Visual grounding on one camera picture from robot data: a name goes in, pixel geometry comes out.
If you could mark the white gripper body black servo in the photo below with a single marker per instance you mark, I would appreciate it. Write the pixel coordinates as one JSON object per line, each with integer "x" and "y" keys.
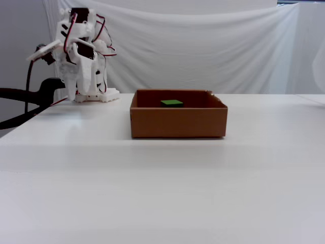
{"x": 85, "y": 69}

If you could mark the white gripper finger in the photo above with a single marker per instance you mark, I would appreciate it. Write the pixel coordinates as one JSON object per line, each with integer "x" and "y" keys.
{"x": 71, "y": 87}
{"x": 86, "y": 73}

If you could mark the green cube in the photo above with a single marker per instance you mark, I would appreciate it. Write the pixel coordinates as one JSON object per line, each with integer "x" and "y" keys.
{"x": 171, "y": 103}

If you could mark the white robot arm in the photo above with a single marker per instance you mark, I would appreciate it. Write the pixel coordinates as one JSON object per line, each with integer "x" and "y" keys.
{"x": 82, "y": 29}

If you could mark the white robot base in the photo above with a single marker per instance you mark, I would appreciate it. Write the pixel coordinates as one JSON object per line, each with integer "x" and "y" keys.
{"x": 109, "y": 95}

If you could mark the brown cardboard box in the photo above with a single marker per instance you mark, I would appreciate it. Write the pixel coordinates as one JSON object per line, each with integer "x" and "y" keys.
{"x": 177, "y": 122}

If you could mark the black chair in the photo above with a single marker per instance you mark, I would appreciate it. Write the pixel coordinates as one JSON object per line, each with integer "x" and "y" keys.
{"x": 49, "y": 89}

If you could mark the white backdrop cloth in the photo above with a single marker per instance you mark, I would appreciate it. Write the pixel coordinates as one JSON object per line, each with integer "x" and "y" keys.
{"x": 190, "y": 50}
{"x": 309, "y": 38}

